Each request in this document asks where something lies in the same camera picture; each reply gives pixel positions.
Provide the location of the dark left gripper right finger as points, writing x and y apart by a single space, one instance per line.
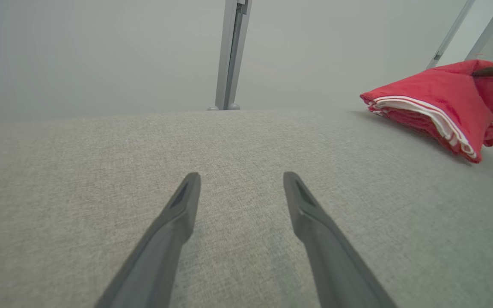
332 256

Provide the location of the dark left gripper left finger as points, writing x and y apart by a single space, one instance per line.
161 248

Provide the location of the red white jersey shirt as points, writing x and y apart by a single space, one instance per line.
426 92

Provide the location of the grey partition post twin caps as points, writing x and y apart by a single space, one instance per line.
227 55

